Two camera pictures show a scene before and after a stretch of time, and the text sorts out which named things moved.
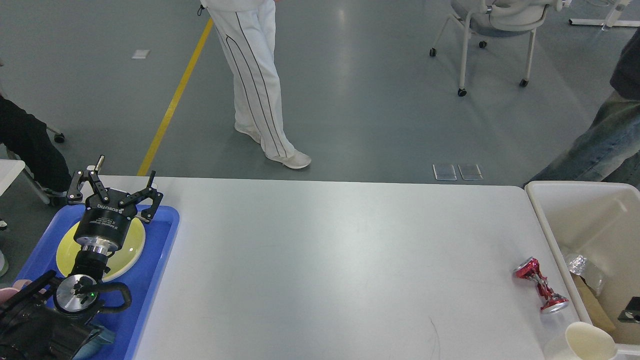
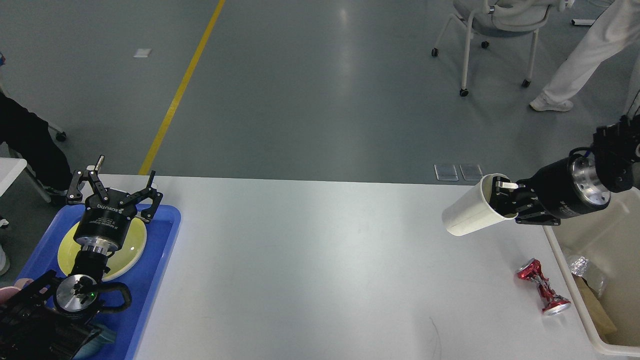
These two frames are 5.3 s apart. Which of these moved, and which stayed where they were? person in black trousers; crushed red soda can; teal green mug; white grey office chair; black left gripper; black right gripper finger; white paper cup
Moved: white paper cup; black right gripper finger
Stayed: person in black trousers; white grey office chair; crushed red soda can; black left gripper; teal green mug
